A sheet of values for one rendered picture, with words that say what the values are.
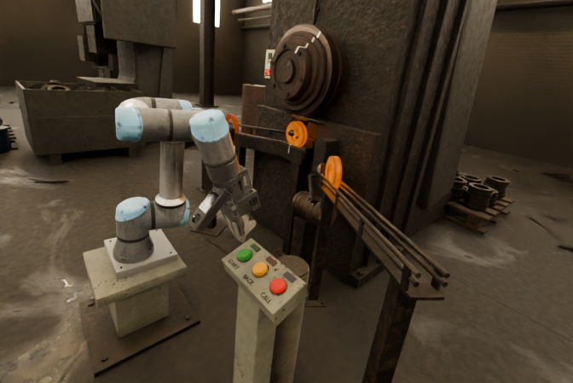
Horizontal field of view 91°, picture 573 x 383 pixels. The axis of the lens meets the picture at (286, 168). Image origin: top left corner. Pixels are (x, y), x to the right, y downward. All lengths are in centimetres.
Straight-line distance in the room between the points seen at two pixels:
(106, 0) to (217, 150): 329
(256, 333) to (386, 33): 129
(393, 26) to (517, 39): 606
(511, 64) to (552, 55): 59
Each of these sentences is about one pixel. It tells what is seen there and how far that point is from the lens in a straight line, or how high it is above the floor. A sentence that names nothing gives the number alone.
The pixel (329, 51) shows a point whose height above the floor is 122.
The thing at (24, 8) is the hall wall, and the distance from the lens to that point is 1120.
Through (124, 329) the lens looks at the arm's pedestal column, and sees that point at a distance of 147.
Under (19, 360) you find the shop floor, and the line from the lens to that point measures 160.
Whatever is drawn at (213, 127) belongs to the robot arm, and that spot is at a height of 98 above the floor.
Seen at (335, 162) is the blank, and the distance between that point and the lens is 121.
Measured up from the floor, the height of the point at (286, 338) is 28.
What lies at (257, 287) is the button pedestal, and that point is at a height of 59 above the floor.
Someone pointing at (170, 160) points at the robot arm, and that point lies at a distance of 113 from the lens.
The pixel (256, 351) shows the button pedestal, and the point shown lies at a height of 38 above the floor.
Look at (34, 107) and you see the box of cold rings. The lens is 351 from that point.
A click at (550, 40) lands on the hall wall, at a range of 735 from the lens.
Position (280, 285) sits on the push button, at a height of 61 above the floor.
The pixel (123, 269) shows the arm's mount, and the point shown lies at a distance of 130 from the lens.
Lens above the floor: 110
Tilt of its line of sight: 18 degrees down
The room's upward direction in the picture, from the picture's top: 6 degrees clockwise
